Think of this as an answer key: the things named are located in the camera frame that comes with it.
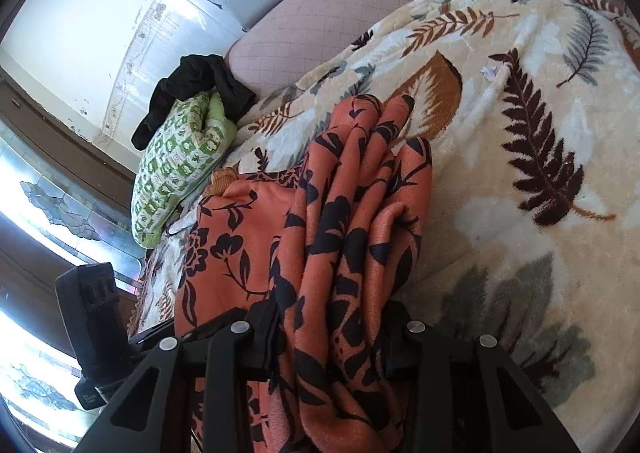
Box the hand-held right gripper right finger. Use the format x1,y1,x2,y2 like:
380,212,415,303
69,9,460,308
382,300,582,453

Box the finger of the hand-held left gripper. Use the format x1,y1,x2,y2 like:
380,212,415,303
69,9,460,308
127,320,178,349

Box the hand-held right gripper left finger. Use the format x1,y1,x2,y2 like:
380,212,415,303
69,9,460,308
75,300,282,453

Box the orange black floral garment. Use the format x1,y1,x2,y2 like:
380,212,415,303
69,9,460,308
172,94,434,453

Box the small tan knitted cloth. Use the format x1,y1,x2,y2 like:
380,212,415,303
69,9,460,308
209,168,239,197

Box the green white patterned pillow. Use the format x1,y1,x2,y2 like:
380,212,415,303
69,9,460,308
131,92,239,249

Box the cream leaf print blanket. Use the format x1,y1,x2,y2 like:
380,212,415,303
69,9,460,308
127,0,640,453

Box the black cloth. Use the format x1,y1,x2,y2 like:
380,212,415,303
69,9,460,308
131,54,257,150

